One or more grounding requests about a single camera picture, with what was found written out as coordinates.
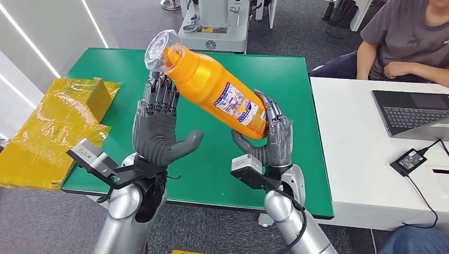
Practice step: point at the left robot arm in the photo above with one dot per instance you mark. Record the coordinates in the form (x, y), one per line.
(119, 210)

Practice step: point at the person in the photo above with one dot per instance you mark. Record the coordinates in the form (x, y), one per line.
(421, 243)
(403, 35)

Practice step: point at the white furniture panel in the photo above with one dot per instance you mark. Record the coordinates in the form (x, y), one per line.
(272, 14)

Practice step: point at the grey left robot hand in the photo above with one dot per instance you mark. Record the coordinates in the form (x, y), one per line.
(154, 133)

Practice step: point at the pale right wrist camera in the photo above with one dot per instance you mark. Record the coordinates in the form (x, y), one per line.
(245, 163)

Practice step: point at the black boots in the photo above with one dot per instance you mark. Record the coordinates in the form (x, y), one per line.
(345, 15)

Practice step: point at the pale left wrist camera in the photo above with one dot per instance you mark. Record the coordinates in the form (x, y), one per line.
(87, 156)

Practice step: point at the grey lifting column machine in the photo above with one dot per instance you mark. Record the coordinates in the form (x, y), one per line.
(217, 38)

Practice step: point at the black pen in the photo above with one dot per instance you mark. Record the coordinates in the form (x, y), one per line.
(441, 171)

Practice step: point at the orange bottle with label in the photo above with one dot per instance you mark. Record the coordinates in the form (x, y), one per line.
(210, 87)

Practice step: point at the yellow flat object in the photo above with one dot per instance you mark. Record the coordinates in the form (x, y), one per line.
(182, 252)

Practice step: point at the white wall light strip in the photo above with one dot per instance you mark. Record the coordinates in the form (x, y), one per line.
(94, 22)
(29, 40)

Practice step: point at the white desk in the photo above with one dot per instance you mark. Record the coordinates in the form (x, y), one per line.
(350, 147)

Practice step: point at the grey laptop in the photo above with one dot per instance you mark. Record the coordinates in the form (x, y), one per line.
(410, 115)

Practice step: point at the black power adapter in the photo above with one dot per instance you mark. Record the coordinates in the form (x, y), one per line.
(408, 161)

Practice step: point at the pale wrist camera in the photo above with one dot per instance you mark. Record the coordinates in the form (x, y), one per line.
(87, 156)
(245, 163)

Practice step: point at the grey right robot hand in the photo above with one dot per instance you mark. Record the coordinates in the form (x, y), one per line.
(279, 140)

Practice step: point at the yellow wrapped cardboard box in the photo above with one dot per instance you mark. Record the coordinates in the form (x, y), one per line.
(52, 133)

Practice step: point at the chrome stanchion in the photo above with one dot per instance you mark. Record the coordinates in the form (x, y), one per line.
(171, 4)

